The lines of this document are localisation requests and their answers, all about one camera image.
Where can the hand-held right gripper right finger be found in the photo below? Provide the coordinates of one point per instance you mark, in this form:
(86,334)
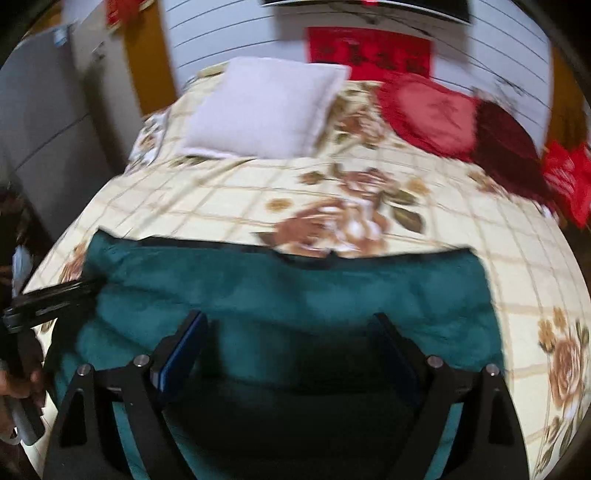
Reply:
(398,353)

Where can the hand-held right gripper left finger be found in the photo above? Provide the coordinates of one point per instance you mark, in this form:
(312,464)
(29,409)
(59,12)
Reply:
(181,350)

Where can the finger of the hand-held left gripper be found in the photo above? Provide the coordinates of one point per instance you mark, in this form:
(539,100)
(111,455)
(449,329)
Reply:
(60,295)

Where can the green padded jacket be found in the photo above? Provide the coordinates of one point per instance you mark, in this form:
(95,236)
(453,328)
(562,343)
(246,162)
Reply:
(295,304)

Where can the person's left hand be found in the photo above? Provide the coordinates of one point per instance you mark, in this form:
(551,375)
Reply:
(16,381)

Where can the floral checked bed sheet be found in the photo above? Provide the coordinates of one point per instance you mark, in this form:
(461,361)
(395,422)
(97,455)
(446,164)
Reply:
(369,203)

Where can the grey refrigerator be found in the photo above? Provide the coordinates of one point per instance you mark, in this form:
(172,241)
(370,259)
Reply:
(51,124)

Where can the dark red cushion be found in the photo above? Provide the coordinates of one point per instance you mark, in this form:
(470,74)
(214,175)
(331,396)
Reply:
(512,147)

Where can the red round cushion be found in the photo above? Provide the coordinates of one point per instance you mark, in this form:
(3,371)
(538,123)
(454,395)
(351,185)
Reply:
(429,115)

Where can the red plastic bag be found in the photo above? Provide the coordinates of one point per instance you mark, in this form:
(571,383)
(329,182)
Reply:
(570,177)

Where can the white pillow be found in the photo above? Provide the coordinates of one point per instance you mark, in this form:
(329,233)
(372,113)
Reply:
(265,108)

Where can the black wall television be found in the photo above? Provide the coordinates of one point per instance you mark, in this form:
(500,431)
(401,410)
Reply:
(369,4)

